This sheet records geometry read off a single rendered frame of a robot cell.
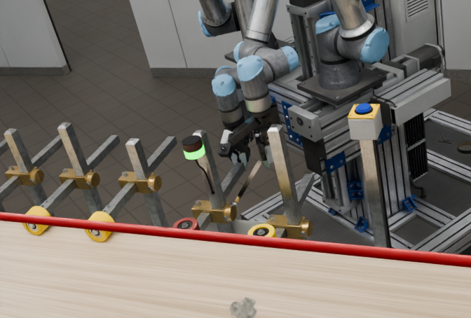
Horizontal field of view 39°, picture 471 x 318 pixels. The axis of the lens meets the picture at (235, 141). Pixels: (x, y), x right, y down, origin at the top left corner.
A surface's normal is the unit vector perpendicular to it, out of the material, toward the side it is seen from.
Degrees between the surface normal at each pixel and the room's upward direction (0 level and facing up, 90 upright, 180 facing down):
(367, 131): 90
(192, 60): 90
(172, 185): 0
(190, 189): 0
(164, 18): 90
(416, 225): 0
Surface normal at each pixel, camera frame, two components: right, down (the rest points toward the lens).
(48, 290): -0.22, -0.85
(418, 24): 0.53, 0.31
